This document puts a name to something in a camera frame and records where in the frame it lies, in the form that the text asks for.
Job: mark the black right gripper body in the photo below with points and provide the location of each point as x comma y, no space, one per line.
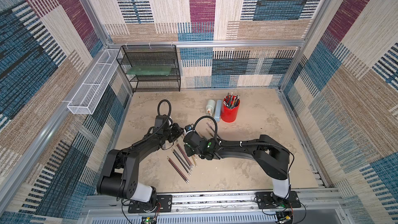
190,141

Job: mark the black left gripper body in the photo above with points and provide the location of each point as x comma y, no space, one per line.
172,134

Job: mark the yellow striped pencil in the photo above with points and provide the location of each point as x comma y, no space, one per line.
194,160

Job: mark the navy striped pencil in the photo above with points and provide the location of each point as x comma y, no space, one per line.
183,161

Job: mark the black white striped pencil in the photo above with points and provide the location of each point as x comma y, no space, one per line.
181,161

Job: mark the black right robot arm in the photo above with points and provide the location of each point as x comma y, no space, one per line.
274,158

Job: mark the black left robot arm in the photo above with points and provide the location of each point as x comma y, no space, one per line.
119,175

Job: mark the bundle of capped pencils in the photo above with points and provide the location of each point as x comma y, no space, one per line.
212,132

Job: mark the pencils in red cup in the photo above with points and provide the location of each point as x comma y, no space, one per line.
231,101

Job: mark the light blue eraser box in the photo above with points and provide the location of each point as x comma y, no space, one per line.
217,112

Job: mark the red pencil cup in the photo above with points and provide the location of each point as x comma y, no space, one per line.
228,115

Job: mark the green board on shelf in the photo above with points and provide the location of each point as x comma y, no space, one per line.
148,70

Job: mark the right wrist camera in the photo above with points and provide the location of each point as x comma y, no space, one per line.
189,128

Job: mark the black wire mesh shelf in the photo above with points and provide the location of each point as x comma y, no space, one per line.
133,55

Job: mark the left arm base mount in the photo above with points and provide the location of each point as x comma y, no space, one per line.
163,203

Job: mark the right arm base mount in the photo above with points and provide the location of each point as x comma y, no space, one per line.
267,200

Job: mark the white wire mesh basket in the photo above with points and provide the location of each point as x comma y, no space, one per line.
89,94

